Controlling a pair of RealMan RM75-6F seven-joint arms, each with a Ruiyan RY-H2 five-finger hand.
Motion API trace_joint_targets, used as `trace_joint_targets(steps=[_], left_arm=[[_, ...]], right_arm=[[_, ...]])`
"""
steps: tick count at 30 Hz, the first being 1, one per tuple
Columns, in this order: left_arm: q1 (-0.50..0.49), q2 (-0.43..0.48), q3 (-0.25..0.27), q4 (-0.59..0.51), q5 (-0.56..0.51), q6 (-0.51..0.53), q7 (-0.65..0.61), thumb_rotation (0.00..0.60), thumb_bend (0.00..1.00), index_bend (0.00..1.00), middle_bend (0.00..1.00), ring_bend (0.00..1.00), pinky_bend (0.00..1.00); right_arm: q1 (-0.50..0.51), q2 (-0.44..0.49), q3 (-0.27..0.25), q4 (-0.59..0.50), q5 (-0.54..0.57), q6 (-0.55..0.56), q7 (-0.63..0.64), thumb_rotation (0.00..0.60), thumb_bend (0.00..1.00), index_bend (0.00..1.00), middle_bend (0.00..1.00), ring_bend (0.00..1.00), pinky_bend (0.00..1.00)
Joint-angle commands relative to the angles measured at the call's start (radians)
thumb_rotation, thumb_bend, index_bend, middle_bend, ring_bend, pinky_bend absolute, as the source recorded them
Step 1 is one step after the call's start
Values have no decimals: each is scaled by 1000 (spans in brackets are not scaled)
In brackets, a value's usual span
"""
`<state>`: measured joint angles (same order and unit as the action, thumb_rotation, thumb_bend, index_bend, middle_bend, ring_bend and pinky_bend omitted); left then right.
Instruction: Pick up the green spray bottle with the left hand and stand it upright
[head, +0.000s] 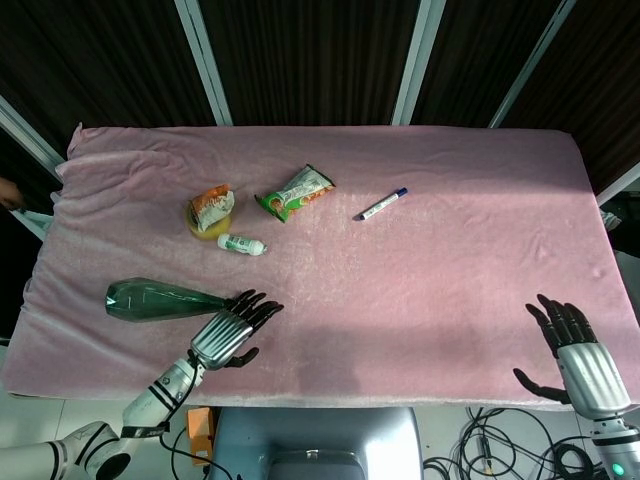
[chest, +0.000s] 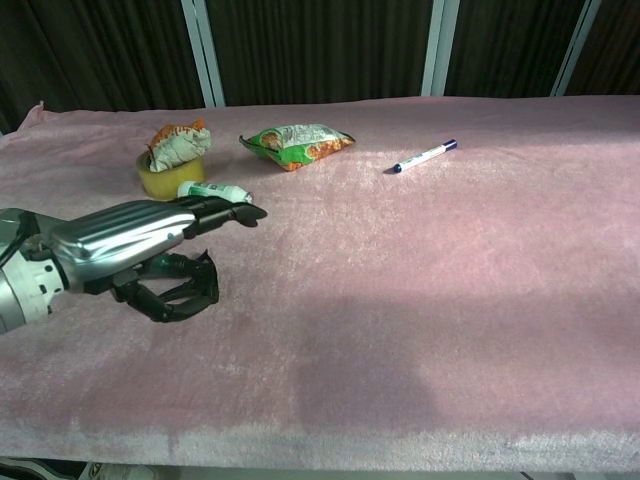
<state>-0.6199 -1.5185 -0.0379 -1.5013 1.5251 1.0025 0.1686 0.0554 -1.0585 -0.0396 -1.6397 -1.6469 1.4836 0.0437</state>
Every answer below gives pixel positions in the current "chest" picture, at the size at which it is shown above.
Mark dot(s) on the white metal frame post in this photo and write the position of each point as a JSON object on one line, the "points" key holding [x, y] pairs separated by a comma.
{"points": [[202, 50], [439, 45], [575, 45]]}

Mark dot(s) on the pink plush table cloth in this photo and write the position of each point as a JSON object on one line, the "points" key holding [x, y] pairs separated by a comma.
{"points": [[400, 300]]}

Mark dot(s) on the crumpled orange white snack wrapper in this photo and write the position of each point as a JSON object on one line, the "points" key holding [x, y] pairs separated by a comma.
{"points": [[180, 145]]}

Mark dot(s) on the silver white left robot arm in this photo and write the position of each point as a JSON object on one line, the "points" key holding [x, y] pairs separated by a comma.
{"points": [[20, 295]]}

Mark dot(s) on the green orange snack bag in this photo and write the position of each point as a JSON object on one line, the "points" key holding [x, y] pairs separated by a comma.
{"points": [[295, 145]]}

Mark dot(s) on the yellow tape roll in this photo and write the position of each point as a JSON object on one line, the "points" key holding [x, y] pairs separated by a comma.
{"points": [[165, 180]]}

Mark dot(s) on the dark pleated curtain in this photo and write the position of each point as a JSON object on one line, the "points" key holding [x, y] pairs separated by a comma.
{"points": [[320, 45]]}

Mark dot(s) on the small white green bottle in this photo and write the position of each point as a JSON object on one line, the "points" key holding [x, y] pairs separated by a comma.
{"points": [[210, 190]]}

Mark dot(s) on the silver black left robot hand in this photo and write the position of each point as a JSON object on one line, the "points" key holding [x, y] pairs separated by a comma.
{"points": [[125, 230]]}

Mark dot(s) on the white black object under table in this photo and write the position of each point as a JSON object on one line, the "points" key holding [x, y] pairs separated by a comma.
{"points": [[115, 472]]}

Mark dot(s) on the white blue marker pen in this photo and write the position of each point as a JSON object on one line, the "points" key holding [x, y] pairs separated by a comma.
{"points": [[425, 155]]}

